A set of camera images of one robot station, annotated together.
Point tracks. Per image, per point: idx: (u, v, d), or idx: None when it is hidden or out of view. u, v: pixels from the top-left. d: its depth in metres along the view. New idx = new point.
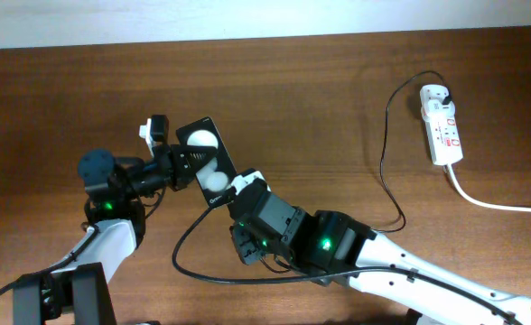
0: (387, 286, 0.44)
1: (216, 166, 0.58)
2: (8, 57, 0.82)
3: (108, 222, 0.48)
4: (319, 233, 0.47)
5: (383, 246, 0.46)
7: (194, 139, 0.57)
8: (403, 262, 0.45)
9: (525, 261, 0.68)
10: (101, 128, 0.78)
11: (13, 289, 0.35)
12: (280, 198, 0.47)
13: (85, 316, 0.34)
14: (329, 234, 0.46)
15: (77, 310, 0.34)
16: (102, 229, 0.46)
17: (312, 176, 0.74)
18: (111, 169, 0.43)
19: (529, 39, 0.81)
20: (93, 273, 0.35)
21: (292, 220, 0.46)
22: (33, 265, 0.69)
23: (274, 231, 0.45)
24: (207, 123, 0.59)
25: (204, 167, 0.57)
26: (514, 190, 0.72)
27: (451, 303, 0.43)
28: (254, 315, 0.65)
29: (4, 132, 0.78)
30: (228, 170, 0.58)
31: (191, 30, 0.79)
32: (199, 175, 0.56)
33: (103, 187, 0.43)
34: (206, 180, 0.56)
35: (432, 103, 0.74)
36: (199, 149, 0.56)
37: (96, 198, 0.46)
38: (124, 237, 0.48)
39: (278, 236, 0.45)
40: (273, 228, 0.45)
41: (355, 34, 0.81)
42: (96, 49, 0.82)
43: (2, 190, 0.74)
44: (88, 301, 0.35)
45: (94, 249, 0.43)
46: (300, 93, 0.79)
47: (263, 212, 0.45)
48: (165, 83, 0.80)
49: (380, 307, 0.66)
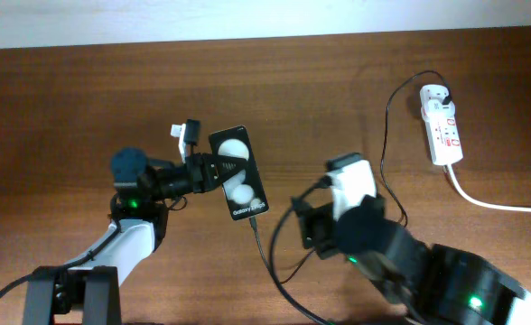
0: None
1: (243, 178, 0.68)
2: (8, 56, 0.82)
3: (131, 222, 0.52)
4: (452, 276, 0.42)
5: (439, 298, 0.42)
7: (228, 146, 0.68)
8: None
9: (524, 261, 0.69)
10: (102, 128, 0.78)
11: (28, 281, 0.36)
12: (408, 234, 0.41)
13: (92, 314, 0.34)
14: (461, 280, 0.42)
15: (87, 311, 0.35)
16: (124, 228, 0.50)
17: (312, 176, 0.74)
18: (143, 169, 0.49)
19: (529, 40, 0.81)
20: (107, 278, 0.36)
21: (415, 259, 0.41)
22: (33, 265, 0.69)
23: (400, 273, 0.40)
24: (239, 133, 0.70)
25: (233, 178, 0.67)
26: (513, 190, 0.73)
27: None
28: (254, 315, 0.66)
29: (4, 132, 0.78)
30: (252, 181, 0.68)
31: (193, 31, 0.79)
32: (225, 185, 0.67)
33: (133, 184, 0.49)
34: (232, 190, 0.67)
35: (432, 103, 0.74)
36: (230, 161, 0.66)
37: (126, 194, 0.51)
38: (142, 239, 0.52)
39: (404, 279, 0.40)
40: (399, 269, 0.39)
41: (356, 34, 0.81)
42: (96, 49, 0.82)
43: (3, 190, 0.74)
44: (99, 305, 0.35)
45: (111, 250, 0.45)
46: (301, 93, 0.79)
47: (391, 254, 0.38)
48: (166, 83, 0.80)
49: (380, 307, 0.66)
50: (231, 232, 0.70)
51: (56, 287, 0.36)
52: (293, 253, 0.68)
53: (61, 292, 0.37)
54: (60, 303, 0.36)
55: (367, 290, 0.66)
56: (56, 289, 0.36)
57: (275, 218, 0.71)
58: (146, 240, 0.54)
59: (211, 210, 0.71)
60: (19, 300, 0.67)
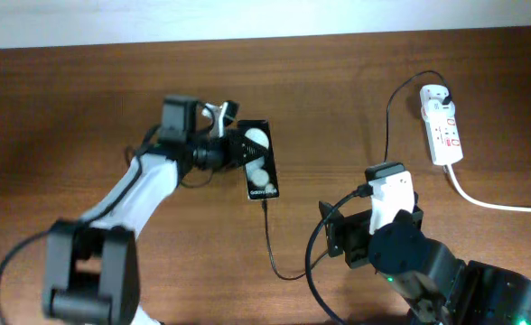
0: None
1: (262, 163, 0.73)
2: (8, 55, 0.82)
3: (153, 162, 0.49)
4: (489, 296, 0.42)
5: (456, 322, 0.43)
7: (254, 134, 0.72)
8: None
9: (526, 261, 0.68)
10: (102, 127, 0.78)
11: (48, 236, 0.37)
12: (445, 250, 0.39)
13: (112, 275, 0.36)
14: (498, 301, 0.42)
15: (104, 273, 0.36)
16: (144, 171, 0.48)
17: (313, 176, 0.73)
18: (190, 106, 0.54)
19: (528, 39, 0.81)
20: (124, 246, 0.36)
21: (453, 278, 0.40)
22: (32, 265, 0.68)
23: (438, 292, 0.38)
24: (265, 125, 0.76)
25: (254, 161, 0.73)
26: (513, 190, 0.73)
27: None
28: (254, 315, 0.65)
29: (4, 131, 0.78)
30: (271, 169, 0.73)
31: (192, 30, 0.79)
32: (246, 166, 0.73)
33: (179, 125, 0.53)
34: (251, 172, 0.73)
35: (432, 103, 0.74)
36: (254, 145, 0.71)
37: (166, 134, 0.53)
38: (162, 185, 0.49)
39: (442, 297, 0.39)
40: (438, 287, 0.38)
41: (355, 34, 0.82)
42: (96, 48, 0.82)
43: (1, 190, 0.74)
44: (117, 271, 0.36)
45: (131, 201, 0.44)
46: (300, 93, 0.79)
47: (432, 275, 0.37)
48: (165, 83, 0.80)
49: (380, 307, 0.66)
50: (232, 232, 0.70)
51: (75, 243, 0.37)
52: (293, 253, 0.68)
53: (79, 246, 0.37)
54: (80, 255, 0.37)
55: (367, 290, 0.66)
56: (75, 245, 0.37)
57: (276, 218, 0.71)
58: (165, 184, 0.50)
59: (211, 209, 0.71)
60: (18, 301, 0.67)
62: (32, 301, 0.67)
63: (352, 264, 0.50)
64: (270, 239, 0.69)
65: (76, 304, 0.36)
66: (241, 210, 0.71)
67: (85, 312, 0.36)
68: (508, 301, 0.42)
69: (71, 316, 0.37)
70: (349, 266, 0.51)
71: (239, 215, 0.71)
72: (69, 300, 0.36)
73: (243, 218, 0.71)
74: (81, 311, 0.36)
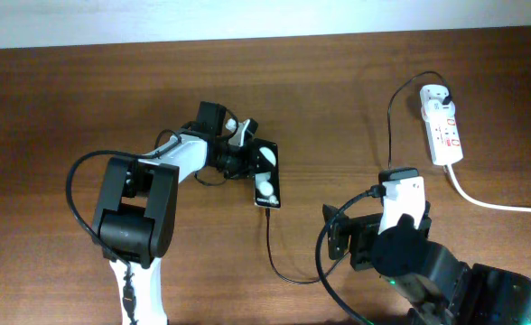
0: None
1: (269, 177, 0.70)
2: (9, 56, 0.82)
3: (190, 138, 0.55)
4: (495, 297, 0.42)
5: None
7: (265, 151, 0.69)
8: None
9: (526, 261, 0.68)
10: (101, 127, 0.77)
11: (107, 161, 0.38)
12: (447, 252, 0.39)
13: (155, 213, 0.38)
14: (504, 301, 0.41)
15: (150, 201, 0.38)
16: (182, 141, 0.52)
17: (313, 176, 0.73)
18: (221, 111, 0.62)
19: (529, 40, 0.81)
20: (171, 176, 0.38)
21: (457, 282, 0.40)
22: (33, 265, 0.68)
23: (442, 294, 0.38)
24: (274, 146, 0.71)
25: (262, 172, 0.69)
26: (514, 190, 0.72)
27: None
28: (253, 315, 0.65)
29: (4, 131, 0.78)
30: (276, 184, 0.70)
31: (192, 30, 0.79)
32: (256, 175, 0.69)
33: (209, 123, 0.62)
34: (259, 181, 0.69)
35: (432, 103, 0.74)
36: (265, 163, 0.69)
37: (198, 128, 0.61)
38: (196, 153, 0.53)
39: (444, 300, 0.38)
40: (441, 290, 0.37)
41: (355, 34, 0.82)
42: (96, 48, 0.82)
43: (2, 190, 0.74)
44: (160, 210, 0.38)
45: (174, 154, 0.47)
46: (300, 93, 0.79)
47: (433, 277, 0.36)
48: (166, 83, 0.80)
49: (380, 307, 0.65)
50: (232, 231, 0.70)
51: (127, 173, 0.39)
52: (293, 253, 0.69)
53: (130, 179, 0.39)
54: (128, 188, 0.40)
55: (366, 290, 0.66)
56: (127, 175, 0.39)
57: (276, 218, 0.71)
58: (199, 154, 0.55)
59: (212, 209, 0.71)
60: (19, 301, 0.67)
62: (32, 301, 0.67)
63: (357, 266, 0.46)
64: (270, 239, 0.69)
65: (121, 228, 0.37)
66: (241, 209, 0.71)
67: (129, 240, 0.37)
68: (514, 303, 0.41)
69: (115, 239, 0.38)
70: (353, 268, 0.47)
71: (239, 214, 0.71)
72: (116, 224, 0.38)
73: (243, 218, 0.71)
74: (125, 236, 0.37)
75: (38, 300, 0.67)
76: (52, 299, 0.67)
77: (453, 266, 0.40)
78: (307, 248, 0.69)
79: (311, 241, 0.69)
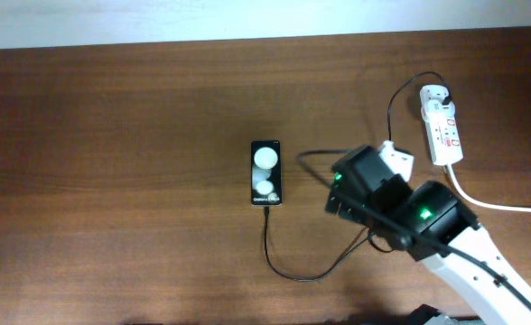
0: (471, 280, 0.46)
1: (268, 176, 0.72)
2: (11, 57, 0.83)
3: None
4: (418, 200, 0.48)
5: (482, 240, 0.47)
7: (270, 154, 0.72)
8: (495, 264, 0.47)
9: (526, 260, 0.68)
10: (101, 128, 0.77)
11: None
12: (383, 162, 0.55)
13: None
14: (427, 203, 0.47)
15: None
16: None
17: (312, 176, 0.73)
18: None
19: (527, 40, 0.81)
20: None
21: (386, 181, 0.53)
22: (33, 266, 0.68)
23: (365, 181, 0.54)
24: (275, 144, 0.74)
25: (259, 172, 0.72)
26: (513, 190, 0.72)
27: (506, 301, 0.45)
28: (253, 315, 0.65)
29: (5, 131, 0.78)
30: (278, 182, 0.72)
31: (191, 31, 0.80)
32: (253, 176, 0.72)
33: None
34: (257, 181, 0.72)
35: (432, 104, 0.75)
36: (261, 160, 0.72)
37: None
38: None
39: (369, 189, 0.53)
40: (364, 178, 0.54)
41: (355, 34, 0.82)
42: (97, 50, 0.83)
43: (3, 190, 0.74)
44: None
45: None
46: (300, 93, 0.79)
47: (354, 161, 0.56)
48: (167, 84, 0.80)
49: (380, 308, 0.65)
50: (232, 232, 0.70)
51: None
52: (293, 253, 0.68)
53: None
54: None
55: (366, 290, 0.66)
56: None
57: (275, 219, 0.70)
58: None
59: (212, 208, 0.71)
60: (19, 301, 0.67)
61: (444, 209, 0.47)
62: (32, 301, 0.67)
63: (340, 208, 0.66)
64: (269, 239, 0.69)
65: None
66: (240, 210, 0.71)
67: None
68: (429, 198, 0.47)
69: None
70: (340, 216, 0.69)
71: (239, 215, 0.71)
72: None
73: (243, 218, 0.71)
74: None
75: (37, 300, 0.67)
76: (52, 299, 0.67)
77: (388, 173, 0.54)
78: (307, 248, 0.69)
79: (311, 241, 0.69)
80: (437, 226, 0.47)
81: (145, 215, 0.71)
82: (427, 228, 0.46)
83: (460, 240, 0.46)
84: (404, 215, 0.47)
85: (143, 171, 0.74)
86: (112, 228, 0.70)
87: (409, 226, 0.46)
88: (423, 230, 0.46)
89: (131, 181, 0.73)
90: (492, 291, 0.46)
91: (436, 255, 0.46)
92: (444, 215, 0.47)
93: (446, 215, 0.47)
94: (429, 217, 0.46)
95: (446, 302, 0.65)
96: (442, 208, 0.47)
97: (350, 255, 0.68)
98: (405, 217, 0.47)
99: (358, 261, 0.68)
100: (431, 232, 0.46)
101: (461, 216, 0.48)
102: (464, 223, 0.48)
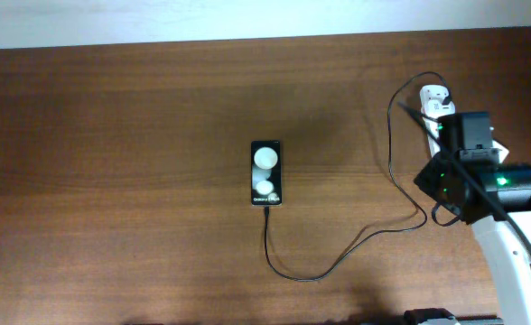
0: (507, 251, 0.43)
1: (268, 175, 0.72)
2: (11, 57, 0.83)
3: None
4: (501, 169, 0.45)
5: None
7: (271, 154, 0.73)
8: None
9: None
10: (101, 128, 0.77)
11: None
12: (489, 133, 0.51)
13: None
14: (508, 173, 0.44)
15: None
16: None
17: (313, 176, 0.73)
18: None
19: (528, 40, 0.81)
20: None
21: (480, 148, 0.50)
22: (33, 266, 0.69)
23: (463, 138, 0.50)
24: (276, 144, 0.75)
25: (259, 172, 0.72)
26: None
27: None
28: (253, 315, 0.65)
29: (5, 131, 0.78)
30: (278, 182, 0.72)
31: (192, 31, 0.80)
32: (253, 176, 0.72)
33: None
34: (257, 181, 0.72)
35: (432, 104, 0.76)
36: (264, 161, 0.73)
37: None
38: None
39: (461, 147, 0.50)
40: (463, 134, 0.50)
41: (355, 35, 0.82)
42: (97, 50, 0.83)
43: (3, 190, 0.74)
44: None
45: None
46: (300, 93, 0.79)
47: (462, 118, 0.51)
48: (167, 84, 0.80)
49: (379, 307, 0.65)
50: (232, 232, 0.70)
51: None
52: (293, 253, 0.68)
53: None
54: None
55: (366, 290, 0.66)
56: None
57: (275, 219, 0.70)
58: None
59: (212, 208, 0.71)
60: (19, 301, 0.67)
61: (521, 186, 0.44)
62: (32, 301, 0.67)
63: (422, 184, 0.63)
64: (269, 239, 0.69)
65: None
66: (240, 210, 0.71)
67: None
68: (511, 170, 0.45)
69: None
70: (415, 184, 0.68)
71: (238, 215, 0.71)
72: None
73: (243, 218, 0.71)
74: None
75: (37, 300, 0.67)
76: (52, 299, 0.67)
77: (489, 144, 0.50)
78: (307, 248, 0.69)
79: (311, 241, 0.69)
80: (507, 197, 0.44)
81: (145, 215, 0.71)
82: (494, 191, 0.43)
83: (518, 215, 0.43)
84: (479, 170, 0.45)
85: (144, 171, 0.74)
86: (112, 228, 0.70)
87: (479, 179, 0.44)
88: (490, 190, 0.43)
89: (131, 181, 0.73)
90: (524, 273, 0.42)
91: (490, 218, 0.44)
92: (517, 191, 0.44)
93: (521, 192, 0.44)
94: (504, 183, 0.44)
95: (446, 302, 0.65)
96: (517, 183, 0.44)
97: (350, 255, 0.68)
98: (480, 171, 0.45)
99: (358, 261, 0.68)
100: (498, 197, 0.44)
101: None
102: None
